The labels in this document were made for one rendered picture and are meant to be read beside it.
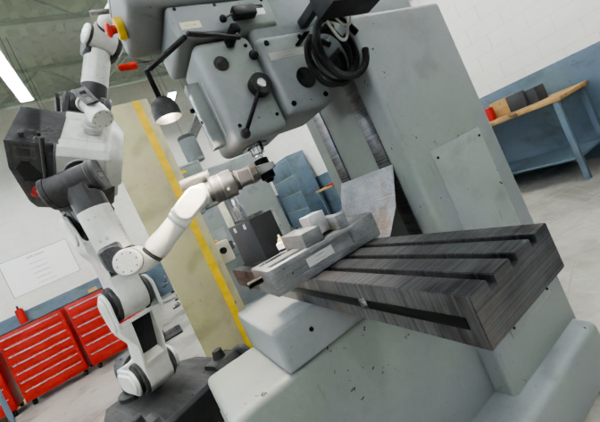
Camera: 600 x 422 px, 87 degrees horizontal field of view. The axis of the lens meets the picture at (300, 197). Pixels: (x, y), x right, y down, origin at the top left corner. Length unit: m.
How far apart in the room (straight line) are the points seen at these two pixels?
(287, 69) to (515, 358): 1.22
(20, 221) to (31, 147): 9.16
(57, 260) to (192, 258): 7.63
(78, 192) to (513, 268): 1.03
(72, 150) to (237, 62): 0.57
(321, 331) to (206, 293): 1.89
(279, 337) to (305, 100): 0.70
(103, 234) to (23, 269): 9.24
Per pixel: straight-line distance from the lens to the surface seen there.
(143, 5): 1.07
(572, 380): 1.55
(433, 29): 1.44
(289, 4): 1.25
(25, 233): 10.32
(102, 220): 1.06
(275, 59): 1.08
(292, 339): 0.89
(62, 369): 5.80
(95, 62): 1.53
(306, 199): 8.29
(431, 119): 1.22
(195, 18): 1.07
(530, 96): 4.52
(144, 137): 2.84
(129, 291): 1.45
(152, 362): 1.57
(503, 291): 0.54
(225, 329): 2.80
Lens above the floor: 1.12
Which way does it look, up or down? 2 degrees down
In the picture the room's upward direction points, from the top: 25 degrees counter-clockwise
